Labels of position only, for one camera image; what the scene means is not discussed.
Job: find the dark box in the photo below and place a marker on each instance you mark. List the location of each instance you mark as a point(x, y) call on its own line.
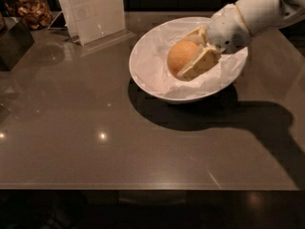
point(15, 41)

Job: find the white crumpled paper liner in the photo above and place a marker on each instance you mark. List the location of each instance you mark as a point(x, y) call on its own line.
point(152, 67)

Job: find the clear acrylic sign holder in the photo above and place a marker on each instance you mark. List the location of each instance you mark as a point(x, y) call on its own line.
point(95, 24)

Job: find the orange fruit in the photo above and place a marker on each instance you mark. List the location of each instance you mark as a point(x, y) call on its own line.
point(180, 55)

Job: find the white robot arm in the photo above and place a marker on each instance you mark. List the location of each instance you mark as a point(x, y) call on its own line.
point(259, 15)

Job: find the jar of dried snacks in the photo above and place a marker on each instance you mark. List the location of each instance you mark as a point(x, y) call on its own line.
point(35, 13)

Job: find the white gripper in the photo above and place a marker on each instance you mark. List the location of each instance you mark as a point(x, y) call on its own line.
point(226, 30)

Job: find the white slanted bowl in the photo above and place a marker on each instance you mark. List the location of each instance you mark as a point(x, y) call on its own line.
point(139, 67)

